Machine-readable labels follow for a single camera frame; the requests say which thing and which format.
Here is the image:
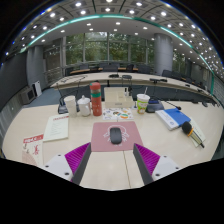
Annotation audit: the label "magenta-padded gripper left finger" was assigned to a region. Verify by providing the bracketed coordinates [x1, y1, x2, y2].
[43, 142, 93, 186]

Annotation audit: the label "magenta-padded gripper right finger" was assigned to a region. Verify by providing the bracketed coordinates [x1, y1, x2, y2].
[132, 143, 183, 186]

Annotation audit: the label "black computer mouse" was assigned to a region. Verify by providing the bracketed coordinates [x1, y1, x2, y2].
[109, 127, 123, 145]

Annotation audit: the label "pink printed mouse pad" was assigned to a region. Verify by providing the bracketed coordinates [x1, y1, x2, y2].
[90, 120, 144, 153]

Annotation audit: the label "red and white leaflet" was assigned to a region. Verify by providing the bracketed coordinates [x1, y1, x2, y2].
[21, 133, 45, 168]

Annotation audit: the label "white paper booklet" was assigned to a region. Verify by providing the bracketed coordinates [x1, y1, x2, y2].
[42, 113, 70, 143]

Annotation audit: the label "black handheld microphone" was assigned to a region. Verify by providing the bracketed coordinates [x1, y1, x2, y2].
[181, 121, 206, 149]

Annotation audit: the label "blue and white book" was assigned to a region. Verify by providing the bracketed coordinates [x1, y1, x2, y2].
[154, 107, 192, 131]

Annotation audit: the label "black gooseneck desk microphone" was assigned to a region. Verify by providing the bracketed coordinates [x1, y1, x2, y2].
[55, 77, 87, 115]
[145, 98, 183, 114]

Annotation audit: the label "white paper cup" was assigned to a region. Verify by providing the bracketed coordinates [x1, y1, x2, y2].
[63, 95, 78, 118]

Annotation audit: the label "white lidded mug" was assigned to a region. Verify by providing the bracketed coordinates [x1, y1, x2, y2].
[76, 95, 92, 118]

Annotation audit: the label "green printed paper cup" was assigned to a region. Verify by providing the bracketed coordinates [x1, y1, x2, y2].
[136, 93, 151, 115]

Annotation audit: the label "colourful sticker sheet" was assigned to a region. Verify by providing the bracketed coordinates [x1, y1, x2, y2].
[101, 107, 135, 122]

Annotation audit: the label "red bottle with green band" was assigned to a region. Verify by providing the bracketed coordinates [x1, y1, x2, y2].
[89, 81, 103, 117]

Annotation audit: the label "white standing panel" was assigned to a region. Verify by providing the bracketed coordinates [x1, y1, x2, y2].
[32, 80, 43, 98]

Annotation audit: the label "white cardboard box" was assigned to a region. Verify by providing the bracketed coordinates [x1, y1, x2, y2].
[103, 86, 135, 110]

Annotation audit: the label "long curved conference desk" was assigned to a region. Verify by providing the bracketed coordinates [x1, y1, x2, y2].
[49, 71, 222, 102]

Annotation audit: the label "dark office chairs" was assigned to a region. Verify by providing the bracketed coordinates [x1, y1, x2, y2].
[64, 62, 216, 98]

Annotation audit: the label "ceiling lights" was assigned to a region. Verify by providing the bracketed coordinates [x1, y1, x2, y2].
[4, 0, 215, 58]

